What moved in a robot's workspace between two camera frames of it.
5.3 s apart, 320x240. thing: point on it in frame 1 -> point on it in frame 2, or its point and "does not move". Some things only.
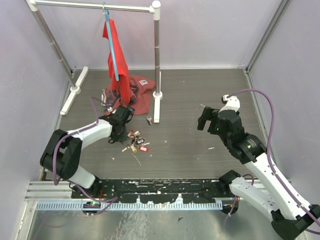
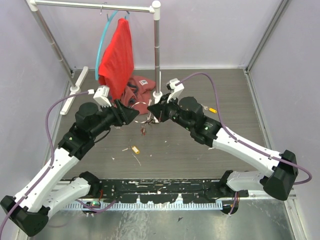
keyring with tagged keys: x=136 y=142 -> x=150 y=119
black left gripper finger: x=126 y=142 -> x=125 y=114
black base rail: x=153 y=192 does not move
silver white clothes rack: x=75 y=88 does not move
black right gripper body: x=209 y=114 -> x=174 y=108
